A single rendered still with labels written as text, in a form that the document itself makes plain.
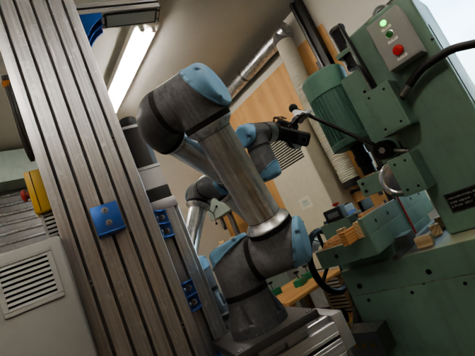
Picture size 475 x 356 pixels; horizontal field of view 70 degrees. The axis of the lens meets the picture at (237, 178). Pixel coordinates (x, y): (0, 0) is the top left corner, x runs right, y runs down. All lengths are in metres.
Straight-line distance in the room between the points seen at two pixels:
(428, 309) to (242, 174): 0.72
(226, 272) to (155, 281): 0.23
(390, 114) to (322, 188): 1.82
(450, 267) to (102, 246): 0.96
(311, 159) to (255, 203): 2.14
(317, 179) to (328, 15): 1.33
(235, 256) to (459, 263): 0.62
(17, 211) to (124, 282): 2.93
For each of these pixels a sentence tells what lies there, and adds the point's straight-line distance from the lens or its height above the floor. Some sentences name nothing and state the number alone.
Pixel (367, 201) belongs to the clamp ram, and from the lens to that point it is 1.41.
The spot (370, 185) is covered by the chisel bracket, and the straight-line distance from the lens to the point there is 1.35.
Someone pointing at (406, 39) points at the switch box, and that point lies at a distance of 1.16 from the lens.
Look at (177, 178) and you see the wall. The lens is 4.42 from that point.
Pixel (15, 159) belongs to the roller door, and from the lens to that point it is 3.80.
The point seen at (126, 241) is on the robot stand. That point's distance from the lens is 1.01.
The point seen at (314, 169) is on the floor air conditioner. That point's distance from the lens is 2.89.
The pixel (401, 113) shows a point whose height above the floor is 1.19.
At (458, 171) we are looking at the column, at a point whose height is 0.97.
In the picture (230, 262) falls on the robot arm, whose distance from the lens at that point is 0.87.
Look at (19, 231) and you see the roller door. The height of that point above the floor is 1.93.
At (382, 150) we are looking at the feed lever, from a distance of 1.18.
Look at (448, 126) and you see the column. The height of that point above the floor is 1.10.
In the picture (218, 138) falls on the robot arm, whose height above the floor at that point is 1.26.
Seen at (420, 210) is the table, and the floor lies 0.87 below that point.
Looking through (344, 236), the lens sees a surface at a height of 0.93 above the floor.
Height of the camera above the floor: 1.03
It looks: 10 degrees up
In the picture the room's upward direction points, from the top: 23 degrees counter-clockwise
